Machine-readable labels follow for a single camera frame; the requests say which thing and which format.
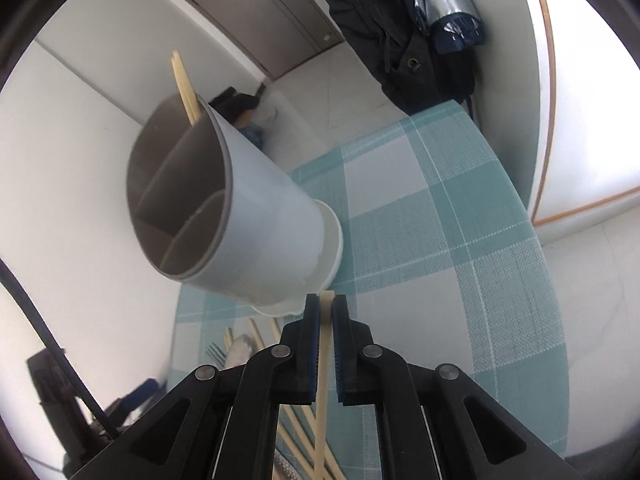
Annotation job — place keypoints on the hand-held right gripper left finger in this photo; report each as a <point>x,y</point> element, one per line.
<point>314,360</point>

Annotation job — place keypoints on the metal fork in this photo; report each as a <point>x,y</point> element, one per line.
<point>215,355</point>

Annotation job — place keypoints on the grey door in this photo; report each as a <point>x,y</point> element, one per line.
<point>260,0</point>

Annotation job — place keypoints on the black hanging jacket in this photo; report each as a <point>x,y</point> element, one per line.
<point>360,20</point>

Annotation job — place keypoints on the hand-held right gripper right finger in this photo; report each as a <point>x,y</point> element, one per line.
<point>339,360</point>

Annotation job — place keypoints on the teal checkered tablecloth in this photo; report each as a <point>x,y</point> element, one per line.
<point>450,260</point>

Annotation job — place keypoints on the white cabinet with orange trim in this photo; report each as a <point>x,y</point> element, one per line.
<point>590,135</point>

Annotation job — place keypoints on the white plastic bag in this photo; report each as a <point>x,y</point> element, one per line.
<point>265,114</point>

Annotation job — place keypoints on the black bag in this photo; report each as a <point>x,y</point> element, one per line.
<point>235,102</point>

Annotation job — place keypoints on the blue object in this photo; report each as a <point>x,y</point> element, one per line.
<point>145,395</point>

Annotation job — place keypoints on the metal spoon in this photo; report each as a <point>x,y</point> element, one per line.
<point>240,350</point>

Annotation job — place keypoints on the white grey utensil holder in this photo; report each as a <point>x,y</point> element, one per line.
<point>270,220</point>

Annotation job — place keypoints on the blue box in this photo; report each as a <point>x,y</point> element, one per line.
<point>250,136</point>

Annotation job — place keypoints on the small black box device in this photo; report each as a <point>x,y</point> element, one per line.
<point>50,380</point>

